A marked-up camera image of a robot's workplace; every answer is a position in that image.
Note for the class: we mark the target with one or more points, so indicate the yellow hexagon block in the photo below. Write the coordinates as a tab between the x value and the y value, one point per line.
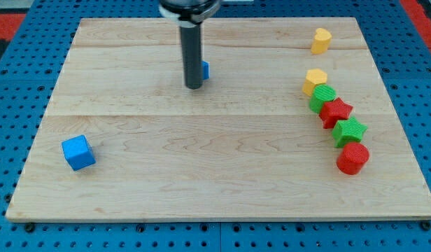
313	78

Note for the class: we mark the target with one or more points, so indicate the red star block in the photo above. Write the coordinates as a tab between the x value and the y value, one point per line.
335	110

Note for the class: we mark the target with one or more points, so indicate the light wooden board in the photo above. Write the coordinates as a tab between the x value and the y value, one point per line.
243	147

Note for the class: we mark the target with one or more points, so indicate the red cylinder block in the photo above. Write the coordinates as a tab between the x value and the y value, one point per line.
352	158

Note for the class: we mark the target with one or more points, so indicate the blue cube block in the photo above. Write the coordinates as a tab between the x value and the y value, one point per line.
78	153

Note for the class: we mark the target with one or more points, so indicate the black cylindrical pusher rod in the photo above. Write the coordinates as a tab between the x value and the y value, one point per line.
191	48

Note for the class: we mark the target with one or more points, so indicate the green star block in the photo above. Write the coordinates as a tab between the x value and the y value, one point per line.
346	131

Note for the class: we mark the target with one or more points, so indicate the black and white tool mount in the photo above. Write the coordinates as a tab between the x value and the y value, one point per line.
188	13

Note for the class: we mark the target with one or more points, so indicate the green cylinder block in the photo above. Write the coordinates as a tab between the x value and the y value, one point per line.
321	94

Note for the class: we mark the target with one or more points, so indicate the blue triangle block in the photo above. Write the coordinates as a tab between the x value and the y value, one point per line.
206	70

